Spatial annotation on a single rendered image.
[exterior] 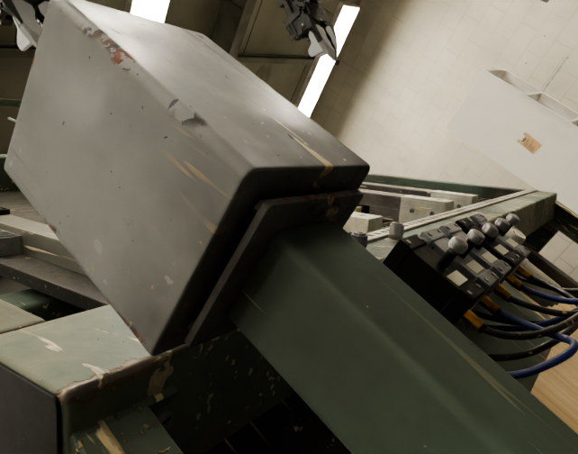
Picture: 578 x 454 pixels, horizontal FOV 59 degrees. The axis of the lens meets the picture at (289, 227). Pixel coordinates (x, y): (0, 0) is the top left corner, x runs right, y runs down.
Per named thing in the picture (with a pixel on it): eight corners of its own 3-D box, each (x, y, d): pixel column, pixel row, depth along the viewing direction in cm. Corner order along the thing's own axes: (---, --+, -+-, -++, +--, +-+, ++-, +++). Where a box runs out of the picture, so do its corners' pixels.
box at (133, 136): (265, 183, 20) (45, -15, 27) (158, 375, 26) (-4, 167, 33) (386, 175, 30) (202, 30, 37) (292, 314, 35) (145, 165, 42)
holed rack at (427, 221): (361, 245, 80) (362, 241, 80) (345, 242, 81) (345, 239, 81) (537, 190, 214) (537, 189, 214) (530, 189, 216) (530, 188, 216)
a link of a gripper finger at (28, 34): (43, 74, 79) (21, 22, 80) (55, 51, 75) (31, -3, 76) (22, 75, 77) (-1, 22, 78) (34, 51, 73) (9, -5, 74)
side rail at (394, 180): (519, 216, 212) (522, 190, 210) (300, 186, 273) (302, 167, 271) (522, 214, 219) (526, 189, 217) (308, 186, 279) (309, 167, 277)
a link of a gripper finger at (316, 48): (321, 71, 126) (305, 39, 127) (338, 57, 122) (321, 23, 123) (314, 71, 124) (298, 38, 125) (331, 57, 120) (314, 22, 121)
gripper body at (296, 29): (311, 44, 131) (290, 4, 132) (334, 22, 125) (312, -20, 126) (292, 42, 125) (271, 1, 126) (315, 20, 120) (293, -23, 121)
